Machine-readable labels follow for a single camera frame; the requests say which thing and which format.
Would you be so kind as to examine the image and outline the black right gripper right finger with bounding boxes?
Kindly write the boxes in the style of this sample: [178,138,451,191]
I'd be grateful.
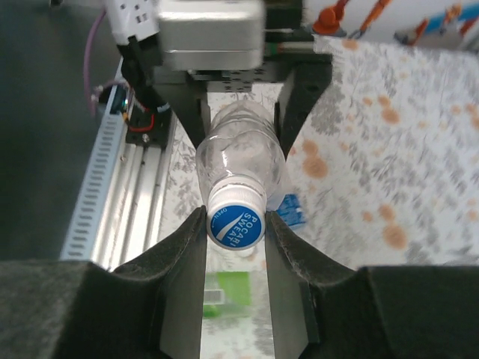
[263,211,479,359]

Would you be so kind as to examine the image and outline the controller board green light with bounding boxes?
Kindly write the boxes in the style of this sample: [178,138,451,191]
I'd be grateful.
[111,84,132,115]

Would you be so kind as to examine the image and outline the blue label plastic bottle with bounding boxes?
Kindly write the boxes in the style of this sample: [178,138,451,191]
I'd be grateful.
[267,192,308,228]

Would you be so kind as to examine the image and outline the clear unlabelled plastic bottle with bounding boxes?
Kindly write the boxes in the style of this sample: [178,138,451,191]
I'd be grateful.
[195,99,290,212]

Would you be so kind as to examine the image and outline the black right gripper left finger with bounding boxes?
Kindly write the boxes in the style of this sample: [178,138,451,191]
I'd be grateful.
[0,205,209,359]

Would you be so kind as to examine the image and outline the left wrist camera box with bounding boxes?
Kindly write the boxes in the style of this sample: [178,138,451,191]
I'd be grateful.
[156,0,267,72]

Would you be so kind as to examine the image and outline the slotted grey cable duct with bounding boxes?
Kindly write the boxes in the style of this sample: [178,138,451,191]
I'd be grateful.
[59,55,132,262]

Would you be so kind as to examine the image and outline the floral patterned tablecloth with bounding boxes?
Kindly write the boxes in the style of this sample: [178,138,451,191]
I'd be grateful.
[149,33,479,359]

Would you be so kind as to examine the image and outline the green label plastic bottle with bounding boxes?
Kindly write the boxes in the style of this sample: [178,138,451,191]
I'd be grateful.
[203,271,251,319]

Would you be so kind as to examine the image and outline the aluminium mounting rail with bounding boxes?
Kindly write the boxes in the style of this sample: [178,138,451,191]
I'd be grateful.
[91,144,179,272]

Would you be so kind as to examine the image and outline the Pocari Sweat bottle cap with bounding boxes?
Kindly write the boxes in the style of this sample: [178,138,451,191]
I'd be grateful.
[206,185,268,251]

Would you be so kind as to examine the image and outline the short purple base cable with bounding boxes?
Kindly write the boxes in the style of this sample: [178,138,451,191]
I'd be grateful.
[91,79,126,113]

